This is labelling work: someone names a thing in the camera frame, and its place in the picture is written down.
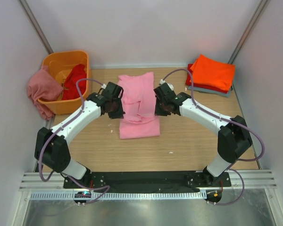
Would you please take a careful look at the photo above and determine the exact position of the pink t-shirt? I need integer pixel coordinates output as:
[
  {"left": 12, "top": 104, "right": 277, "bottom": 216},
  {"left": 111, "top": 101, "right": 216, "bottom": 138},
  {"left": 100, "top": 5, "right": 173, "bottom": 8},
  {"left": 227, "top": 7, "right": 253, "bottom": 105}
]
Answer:
[{"left": 117, "top": 72, "right": 160, "bottom": 139}]

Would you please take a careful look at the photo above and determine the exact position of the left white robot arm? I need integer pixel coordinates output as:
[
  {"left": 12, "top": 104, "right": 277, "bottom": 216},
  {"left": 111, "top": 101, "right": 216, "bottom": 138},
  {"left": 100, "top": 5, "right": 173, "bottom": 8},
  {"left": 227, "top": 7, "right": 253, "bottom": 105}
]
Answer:
[{"left": 34, "top": 82, "right": 125, "bottom": 180}]

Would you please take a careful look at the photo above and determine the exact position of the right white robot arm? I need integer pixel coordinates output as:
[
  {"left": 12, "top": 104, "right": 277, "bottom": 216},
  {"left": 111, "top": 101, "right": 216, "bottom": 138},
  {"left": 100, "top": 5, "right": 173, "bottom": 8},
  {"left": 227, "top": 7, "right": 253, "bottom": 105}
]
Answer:
[{"left": 154, "top": 83, "right": 253, "bottom": 186}]

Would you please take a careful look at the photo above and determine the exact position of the folded red t-shirt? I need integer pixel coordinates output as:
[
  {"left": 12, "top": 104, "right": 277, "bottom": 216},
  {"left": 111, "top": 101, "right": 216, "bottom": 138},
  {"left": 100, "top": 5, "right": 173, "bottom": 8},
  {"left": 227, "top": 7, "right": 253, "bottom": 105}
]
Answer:
[{"left": 185, "top": 63, "right": 232, "bottom": 94}]

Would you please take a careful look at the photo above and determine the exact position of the red shirt in basket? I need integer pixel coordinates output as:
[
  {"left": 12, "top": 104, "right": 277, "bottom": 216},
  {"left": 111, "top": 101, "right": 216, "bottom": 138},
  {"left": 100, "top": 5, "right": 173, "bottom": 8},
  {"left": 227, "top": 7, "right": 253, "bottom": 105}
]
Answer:
[{"left": 62, "top": 64, "right": 87, "bottom": 100}]

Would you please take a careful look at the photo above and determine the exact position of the folded grey t-shirt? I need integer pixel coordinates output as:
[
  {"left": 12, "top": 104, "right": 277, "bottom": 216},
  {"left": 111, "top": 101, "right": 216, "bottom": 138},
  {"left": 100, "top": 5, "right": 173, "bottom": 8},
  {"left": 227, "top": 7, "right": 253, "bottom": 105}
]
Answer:
[{"left": 193, "top": 87, "right": 232, "bottom": 97}]

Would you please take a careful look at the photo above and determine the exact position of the folded orange t-shirt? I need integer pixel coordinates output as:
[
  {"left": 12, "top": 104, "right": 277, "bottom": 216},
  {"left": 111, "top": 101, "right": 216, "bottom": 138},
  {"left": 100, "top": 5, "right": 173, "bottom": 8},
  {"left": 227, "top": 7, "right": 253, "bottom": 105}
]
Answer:
[{"left": 188, "top": 55, "right": 235, "bottom": 93}]

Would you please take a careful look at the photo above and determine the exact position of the orange plastic basket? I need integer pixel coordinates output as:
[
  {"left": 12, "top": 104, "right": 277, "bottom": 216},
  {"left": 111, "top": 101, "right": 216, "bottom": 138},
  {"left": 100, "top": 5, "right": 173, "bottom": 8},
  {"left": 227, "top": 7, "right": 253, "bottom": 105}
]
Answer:
[{"left": 38, "top": 50, "right": 92, "bottom": 115}]

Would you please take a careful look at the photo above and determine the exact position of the dusty pink shirt on basket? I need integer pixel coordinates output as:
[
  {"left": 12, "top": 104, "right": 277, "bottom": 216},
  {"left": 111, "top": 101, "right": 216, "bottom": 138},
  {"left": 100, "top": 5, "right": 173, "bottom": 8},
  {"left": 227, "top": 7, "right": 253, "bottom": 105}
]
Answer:
[{"left": 27, "top": 65, "right": 63, "bottom": 120}]

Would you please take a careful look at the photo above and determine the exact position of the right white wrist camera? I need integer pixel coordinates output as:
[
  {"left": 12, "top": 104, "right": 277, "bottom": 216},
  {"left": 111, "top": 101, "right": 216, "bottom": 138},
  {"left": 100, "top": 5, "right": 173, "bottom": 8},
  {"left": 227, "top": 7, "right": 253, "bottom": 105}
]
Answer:
[{"left": 159, "top": 79, "right": 174, "bottom": 91}]

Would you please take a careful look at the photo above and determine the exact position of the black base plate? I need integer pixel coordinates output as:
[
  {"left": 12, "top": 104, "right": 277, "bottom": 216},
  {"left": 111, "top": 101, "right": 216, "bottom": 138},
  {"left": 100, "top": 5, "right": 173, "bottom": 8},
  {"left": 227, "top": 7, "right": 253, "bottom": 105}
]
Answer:
[{"left": 63, "top": 170, "right": 232, "bottom": 194}]

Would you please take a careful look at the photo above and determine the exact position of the white slotted cable duct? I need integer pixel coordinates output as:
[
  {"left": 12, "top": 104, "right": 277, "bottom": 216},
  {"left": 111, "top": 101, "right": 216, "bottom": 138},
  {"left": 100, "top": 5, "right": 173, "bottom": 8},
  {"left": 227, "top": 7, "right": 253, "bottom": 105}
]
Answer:
[{"left": 30, "top": 190, "right": 207, "bottom": 201}]

